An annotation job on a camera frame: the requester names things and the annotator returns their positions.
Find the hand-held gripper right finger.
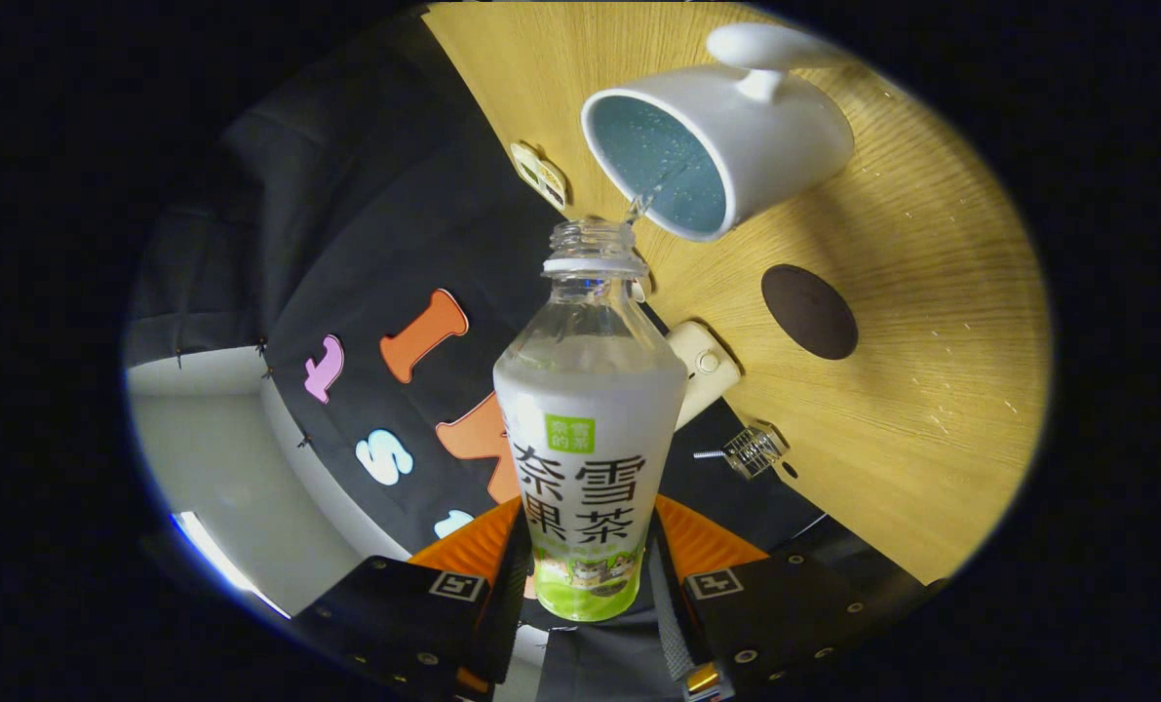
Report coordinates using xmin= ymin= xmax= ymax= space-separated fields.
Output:
xmin=644 ymin=495 xmax=895 ymax=701

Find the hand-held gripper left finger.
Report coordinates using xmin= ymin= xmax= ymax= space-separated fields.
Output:
xmin=292 ymin=497 xmax=534 ymax=701

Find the clear juice bottle white label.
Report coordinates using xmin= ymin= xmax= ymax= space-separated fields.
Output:
xmin=492 ymin=219 xmax=688 ymax=623

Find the dark brown round coaster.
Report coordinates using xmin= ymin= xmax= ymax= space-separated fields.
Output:
xmin=761 ymin=264 xmax=859 ymax=361

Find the white cup blue inside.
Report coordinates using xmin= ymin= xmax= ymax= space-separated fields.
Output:
xmin=580 ymin=22 xmax=856 ymax=243

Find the white toaster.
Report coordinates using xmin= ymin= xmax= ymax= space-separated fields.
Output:
xmin=663 ymin=322 xmax=743 ymax=432

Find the wooden table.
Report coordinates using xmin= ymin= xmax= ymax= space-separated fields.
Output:
xmin=422 ymin=0 xmax=1054 ymax=586

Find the white shaped snack plate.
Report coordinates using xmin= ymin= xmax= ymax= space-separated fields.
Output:
xmin=509 ymin=141 xmax=569 ymax=212

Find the wire mesh holder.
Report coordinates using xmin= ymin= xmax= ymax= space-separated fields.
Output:
xmin=724 ymin=422 xmax=789 ymax=479

